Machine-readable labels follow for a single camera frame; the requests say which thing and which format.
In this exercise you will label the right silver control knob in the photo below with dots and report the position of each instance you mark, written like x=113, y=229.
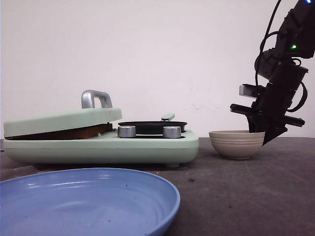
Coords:
x=171, y=132

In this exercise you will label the beige ribbed bowl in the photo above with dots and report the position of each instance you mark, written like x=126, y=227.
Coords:
x=236, y=144

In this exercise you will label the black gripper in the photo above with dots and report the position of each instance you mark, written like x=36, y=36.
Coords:
x=285, y=92

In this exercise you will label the white bread slice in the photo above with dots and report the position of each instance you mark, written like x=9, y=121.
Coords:
x=70, y=134

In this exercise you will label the mint green breakfast maker base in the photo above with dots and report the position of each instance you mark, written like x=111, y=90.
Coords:
x=106, y=148

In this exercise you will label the silver control knob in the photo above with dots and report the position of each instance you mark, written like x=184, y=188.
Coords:
x=171, y=132
x=127, y=131

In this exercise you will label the blue plate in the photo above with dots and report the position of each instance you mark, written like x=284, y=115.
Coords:
x=88, y=202

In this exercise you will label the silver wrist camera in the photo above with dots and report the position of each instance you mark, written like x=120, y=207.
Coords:
x=248, y=90

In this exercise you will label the breakfast maker hinged lid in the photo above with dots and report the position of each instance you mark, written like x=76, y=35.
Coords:
x=96, y=109

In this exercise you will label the left silver control knob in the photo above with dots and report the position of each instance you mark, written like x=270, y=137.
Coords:
x=127, y=131

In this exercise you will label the black frying pan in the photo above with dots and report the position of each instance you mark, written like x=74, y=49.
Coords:
x=155, y=127

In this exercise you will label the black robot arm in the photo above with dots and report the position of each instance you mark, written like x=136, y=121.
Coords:
x=295, y=40

